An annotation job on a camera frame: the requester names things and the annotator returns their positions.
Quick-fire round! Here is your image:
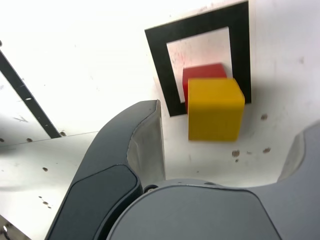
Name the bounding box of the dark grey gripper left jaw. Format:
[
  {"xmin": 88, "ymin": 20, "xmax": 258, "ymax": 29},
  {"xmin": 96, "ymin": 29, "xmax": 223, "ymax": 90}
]
[{"xmin": 46, "ymin": 99, "xmax": 166, "ymax": 240}]

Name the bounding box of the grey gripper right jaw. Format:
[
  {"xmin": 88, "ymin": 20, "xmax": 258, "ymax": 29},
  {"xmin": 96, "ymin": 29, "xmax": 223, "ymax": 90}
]
[{"xmin": 106, "ymin": 122, "xmax": 320, "ymax": 240}]

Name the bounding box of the yellow cube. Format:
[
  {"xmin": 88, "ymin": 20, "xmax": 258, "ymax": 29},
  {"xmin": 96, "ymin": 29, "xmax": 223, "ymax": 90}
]
[{"xmin": 187, "ymin": 77, "xmax": 246, "ymax": 142}]

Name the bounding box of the red cube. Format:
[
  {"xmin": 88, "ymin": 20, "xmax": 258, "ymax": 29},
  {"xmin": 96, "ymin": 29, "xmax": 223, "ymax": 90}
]
[{"xmin": 181, "ymin": 62, "xmax": 228, "ymax": 113}]

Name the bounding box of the black tape square outline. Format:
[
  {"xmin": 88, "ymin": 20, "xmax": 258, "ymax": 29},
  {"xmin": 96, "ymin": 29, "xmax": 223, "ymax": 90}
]
[{"xmin": 144, "ymin": 0, "xmax": 252, "ymax": 118}]

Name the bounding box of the black tape strip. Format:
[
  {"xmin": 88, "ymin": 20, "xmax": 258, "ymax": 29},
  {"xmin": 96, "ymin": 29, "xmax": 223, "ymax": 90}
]
[{"xmin": 0, "ymin": 49, "xmax": 62, "ymax": 139}]

